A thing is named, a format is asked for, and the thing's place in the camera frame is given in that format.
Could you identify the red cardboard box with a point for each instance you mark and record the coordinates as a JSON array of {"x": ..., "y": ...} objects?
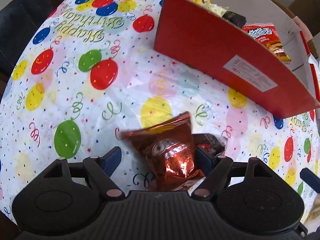
[{"x": 195, "y": 36}]

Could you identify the balloon birthday tablecloth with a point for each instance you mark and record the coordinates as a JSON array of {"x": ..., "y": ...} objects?
[{"x": 90, "y": 72}]

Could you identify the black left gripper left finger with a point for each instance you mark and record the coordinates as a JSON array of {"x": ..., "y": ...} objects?
[{"x": 99, "y": 171}]

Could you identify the cream pastry packet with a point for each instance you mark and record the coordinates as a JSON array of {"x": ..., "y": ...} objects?
[{"x": 216, "y": 9}]

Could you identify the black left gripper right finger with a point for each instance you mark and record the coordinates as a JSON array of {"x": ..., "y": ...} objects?
[{"x": 216, "y": 171}]

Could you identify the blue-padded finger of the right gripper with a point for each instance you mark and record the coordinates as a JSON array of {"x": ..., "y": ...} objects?
[{"x": 311, "y": 179}]

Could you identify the red chips snack bag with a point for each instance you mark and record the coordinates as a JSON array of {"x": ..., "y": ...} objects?
[{"x": 266, "y": 34}]

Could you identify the dark purple snack packet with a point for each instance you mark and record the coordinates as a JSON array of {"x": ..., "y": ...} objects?
[{"x": 213, "y": 144}]

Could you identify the dark blue chair cushion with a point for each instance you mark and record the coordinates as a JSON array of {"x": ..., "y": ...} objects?
[{"x": 20, "y": 20}]

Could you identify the brown foil Oreo bag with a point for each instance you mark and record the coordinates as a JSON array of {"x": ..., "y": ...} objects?
[{"x": 169, "y": 149}]

